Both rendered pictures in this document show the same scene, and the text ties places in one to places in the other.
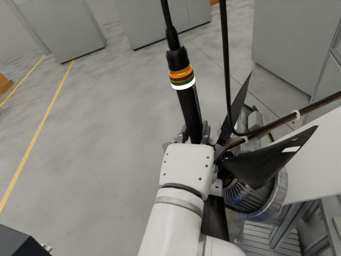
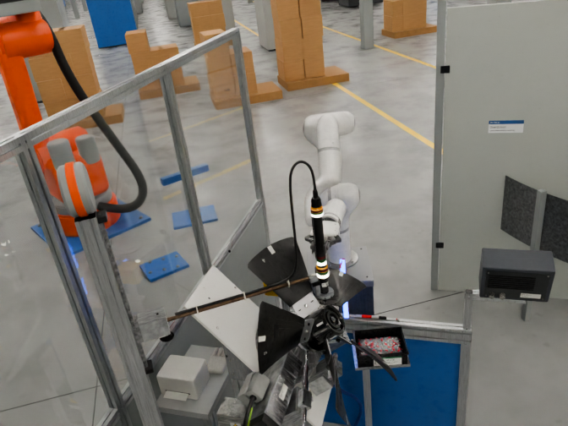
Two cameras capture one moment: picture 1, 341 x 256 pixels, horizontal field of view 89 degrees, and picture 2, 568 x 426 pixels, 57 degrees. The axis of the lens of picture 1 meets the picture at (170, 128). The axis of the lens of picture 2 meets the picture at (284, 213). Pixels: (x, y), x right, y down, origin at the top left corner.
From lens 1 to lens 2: 1.99 m
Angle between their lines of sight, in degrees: 109
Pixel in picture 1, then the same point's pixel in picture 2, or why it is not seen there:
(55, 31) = not seen: outside the picture
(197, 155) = not seen: hidden behind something
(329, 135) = (221, 314)
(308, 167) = (244, 316)
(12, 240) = (497, 263)
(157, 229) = (333, 208)
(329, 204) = (216, 385)
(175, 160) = (330, 227)
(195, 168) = not seen: hidden behind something
